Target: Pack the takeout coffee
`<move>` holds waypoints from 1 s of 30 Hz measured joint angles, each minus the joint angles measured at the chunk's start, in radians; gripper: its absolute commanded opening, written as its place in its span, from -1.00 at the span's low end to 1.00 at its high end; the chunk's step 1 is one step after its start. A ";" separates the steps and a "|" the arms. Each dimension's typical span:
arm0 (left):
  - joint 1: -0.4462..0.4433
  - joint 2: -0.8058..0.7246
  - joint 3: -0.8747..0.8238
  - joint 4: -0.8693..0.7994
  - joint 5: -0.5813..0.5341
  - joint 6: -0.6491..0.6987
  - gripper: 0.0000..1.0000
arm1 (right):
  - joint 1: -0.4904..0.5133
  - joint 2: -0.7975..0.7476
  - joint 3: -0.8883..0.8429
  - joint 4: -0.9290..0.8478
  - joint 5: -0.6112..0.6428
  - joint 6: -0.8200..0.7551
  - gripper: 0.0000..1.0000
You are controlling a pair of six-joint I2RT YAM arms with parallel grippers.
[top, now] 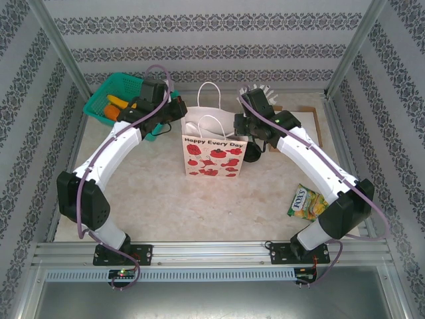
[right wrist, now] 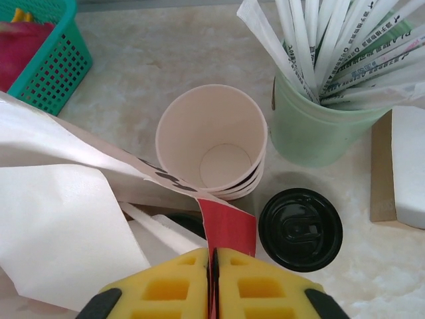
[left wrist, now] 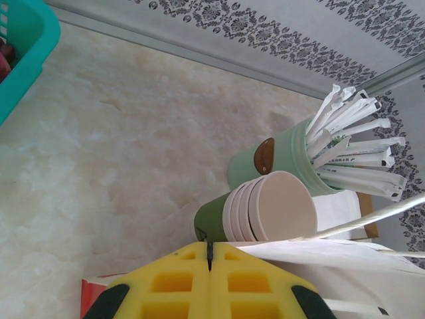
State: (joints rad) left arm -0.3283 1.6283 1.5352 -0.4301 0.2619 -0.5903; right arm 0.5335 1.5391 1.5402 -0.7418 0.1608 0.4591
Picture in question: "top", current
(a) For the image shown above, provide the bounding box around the white red-print paper bag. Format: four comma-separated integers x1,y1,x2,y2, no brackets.
181,82,248,178

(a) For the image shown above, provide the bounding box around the stack of paper cups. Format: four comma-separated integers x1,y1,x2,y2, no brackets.
245,142,262,163

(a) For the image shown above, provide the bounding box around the yellow banana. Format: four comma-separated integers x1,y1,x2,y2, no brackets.
106,94,137,110

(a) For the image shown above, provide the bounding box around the teal plastic basket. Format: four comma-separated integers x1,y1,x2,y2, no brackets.
82,72,180,144

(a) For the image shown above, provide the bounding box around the white napkin stack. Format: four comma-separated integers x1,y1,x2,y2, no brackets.
292,111,319,140

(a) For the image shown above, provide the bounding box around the green yellow candy bag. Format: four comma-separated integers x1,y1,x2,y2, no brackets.
287,183,329,223

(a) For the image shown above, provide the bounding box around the aluminium frame post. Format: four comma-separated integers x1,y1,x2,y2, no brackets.
323,0,388,97
26,0,96,97

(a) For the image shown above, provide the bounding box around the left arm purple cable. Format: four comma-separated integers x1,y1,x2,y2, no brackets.
76,64,175,290

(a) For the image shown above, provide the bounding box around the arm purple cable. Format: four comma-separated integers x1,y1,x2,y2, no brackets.
76,64,175,290
238,84,391,286

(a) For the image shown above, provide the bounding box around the aluminium mounting rail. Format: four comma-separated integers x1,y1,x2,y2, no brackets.
31,241,394,266

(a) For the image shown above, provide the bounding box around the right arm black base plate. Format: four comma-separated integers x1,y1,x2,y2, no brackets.
268,242,331,266

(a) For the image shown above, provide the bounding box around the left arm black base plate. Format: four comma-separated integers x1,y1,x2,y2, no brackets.
92,244,153,266

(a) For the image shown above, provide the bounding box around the slotted grey cable duct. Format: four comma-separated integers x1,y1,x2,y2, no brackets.
44,268,296,282

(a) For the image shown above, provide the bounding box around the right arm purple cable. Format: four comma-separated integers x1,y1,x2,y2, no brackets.
238,84,391,286

